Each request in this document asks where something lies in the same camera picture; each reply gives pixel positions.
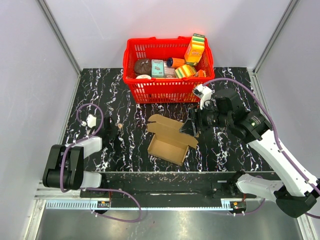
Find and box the brown round cookie pack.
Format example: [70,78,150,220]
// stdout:
[133,58,152,76]

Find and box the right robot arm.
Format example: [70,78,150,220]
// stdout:
[179,84,320,218]

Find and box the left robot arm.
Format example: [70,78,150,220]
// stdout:
[42,114,118,198]

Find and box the red plastic shopping basket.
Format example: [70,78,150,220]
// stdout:
[122,36,215,104]

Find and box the tall orange yellow carton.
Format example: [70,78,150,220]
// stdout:
[184,33,205,66]

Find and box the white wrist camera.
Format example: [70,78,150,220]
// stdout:
[80,114,97,129]
[192,84,212,110]

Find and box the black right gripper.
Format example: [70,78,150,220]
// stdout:
[179,100,233,137]

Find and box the yellow green striped box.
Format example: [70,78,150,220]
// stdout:
[174,64,197,79]

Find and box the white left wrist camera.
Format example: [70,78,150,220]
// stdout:
[80,114,97,129]

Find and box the small orange packet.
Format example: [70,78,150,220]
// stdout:
[194,69,207,78]

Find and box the brown cardboard box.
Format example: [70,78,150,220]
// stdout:
[146,114,198,166]

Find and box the pink small box in basket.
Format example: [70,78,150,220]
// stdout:
[163,61,176,78]

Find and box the aluminium frame rail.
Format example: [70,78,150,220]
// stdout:
[36,0,82,74]

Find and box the orange tube with blue cap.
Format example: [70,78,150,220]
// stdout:
[166,57,185,69]

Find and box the teal snack box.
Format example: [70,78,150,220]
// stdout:
[151,59,164,78]

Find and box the white round lid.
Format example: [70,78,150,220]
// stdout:
[136,74,152,80]

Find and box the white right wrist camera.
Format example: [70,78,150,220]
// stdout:
[192,84,212,110]

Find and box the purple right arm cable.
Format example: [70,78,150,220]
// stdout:
[203,77,320,220]

